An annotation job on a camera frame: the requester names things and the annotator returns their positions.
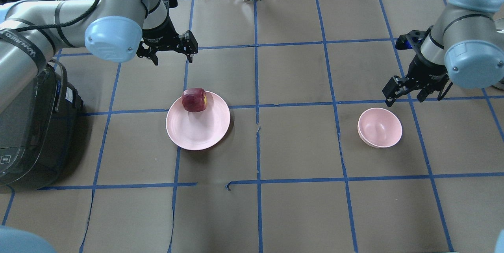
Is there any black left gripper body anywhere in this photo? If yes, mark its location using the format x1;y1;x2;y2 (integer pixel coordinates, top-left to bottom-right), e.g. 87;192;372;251
140;0;179;52

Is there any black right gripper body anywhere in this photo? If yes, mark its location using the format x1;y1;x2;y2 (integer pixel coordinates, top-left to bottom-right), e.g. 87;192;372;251
396;27;449;98

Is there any pink bowl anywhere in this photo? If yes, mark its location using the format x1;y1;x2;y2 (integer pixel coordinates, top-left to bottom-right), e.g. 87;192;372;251
357;107;403;148

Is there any red apple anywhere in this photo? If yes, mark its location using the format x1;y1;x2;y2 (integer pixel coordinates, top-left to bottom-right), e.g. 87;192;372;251
182;88;208;113

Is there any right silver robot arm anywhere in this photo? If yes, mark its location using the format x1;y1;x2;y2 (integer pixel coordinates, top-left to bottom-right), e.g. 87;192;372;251
383;0;504;107

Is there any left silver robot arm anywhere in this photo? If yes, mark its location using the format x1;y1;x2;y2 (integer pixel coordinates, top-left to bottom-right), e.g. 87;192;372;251
0;0;198;110

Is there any pink plate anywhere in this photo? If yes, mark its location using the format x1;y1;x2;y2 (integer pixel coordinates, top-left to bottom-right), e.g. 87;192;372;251
165;90;231;151

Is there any dark grey rice cooker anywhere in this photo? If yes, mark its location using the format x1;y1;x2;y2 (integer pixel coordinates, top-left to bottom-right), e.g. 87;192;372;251
0;59;83;194

